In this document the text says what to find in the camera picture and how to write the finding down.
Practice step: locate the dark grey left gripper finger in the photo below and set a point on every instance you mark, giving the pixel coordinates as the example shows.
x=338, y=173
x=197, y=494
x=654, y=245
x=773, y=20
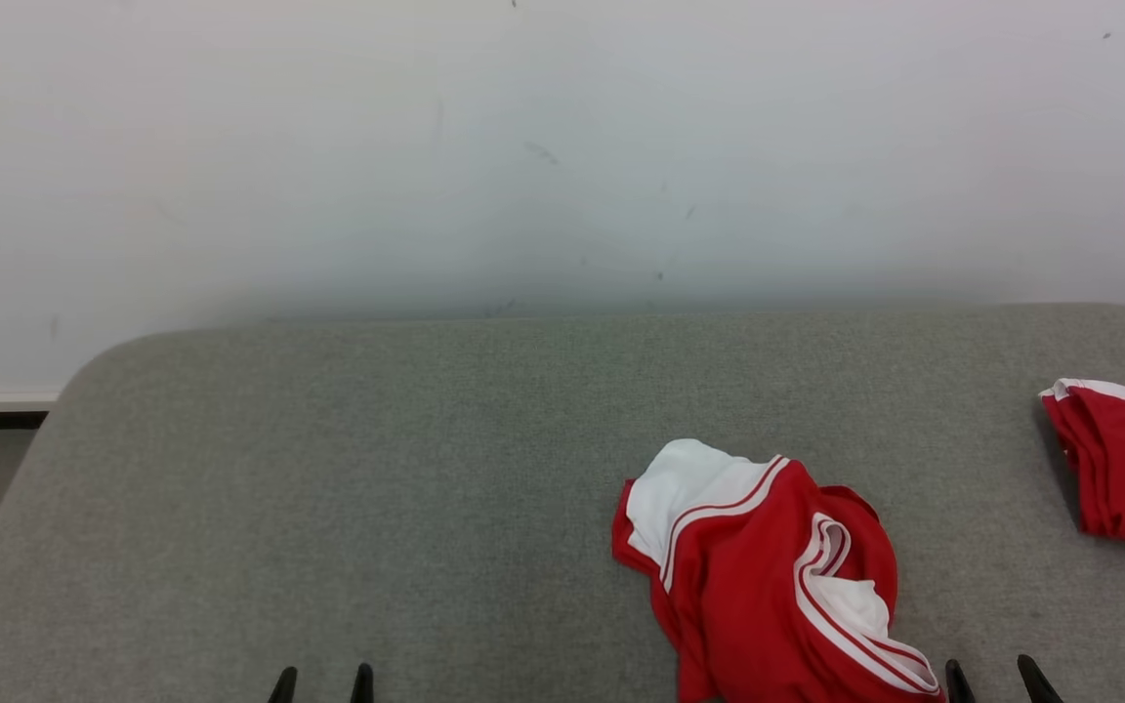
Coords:
x=362, y=686
x=284, y=689

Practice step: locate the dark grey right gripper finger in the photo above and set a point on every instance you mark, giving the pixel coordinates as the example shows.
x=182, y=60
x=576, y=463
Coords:
x=1039, y=685
x=959, y=687

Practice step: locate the red white striped jersey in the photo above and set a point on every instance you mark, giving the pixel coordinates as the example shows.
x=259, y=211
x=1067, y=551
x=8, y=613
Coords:
x=748, y=586

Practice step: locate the grey fabric sofa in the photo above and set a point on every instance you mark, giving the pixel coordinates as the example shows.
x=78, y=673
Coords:
x=426, y=469

